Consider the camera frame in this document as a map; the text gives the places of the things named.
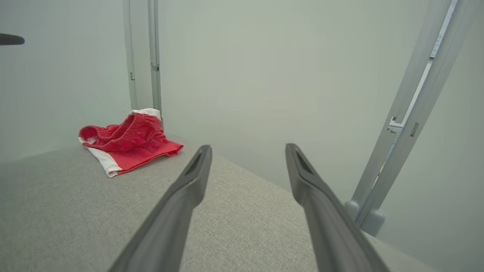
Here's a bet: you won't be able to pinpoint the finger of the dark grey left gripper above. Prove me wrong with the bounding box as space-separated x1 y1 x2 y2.
0 33 25 46

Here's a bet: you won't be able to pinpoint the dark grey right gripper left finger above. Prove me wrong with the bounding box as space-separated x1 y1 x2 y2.
108 145 213 272

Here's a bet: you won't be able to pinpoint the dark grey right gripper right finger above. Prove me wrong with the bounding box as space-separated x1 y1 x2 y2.
285 143 390 272

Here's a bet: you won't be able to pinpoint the red shorts with white trim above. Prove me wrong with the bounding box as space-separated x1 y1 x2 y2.
78 108 184 178

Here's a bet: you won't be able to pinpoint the grey metal frame post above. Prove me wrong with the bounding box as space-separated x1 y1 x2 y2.
122 0 164 129
345 0 484 236

